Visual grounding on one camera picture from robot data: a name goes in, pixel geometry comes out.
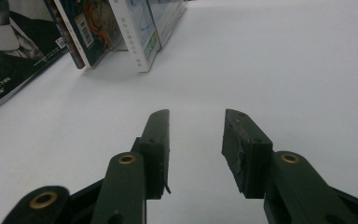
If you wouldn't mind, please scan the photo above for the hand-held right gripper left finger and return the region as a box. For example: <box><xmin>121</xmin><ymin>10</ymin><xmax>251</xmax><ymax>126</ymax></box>
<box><xmin>89</xmin><ymin>108</ymin><xmax>172</xmax><ymax>224</ymax></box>

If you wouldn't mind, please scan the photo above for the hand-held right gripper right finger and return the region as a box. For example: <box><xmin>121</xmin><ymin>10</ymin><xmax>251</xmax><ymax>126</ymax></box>
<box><xmin>221</xmin><ymin>108</ymin><xmax>358</xmax><ymax>224</ymax></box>

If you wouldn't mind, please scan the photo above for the clear acrylic book rack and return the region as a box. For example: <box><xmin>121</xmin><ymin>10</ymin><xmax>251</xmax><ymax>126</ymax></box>
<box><xmin>147</xmin><ymin>0</ymin><xmax>188</xmax><ymax>50</ymax></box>

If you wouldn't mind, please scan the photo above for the black magazine with red print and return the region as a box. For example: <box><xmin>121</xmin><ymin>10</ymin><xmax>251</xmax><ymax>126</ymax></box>
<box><xmin>0</xmin><ymin>0</ymin><xmax>70</xmax><ymax>119</ymax></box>

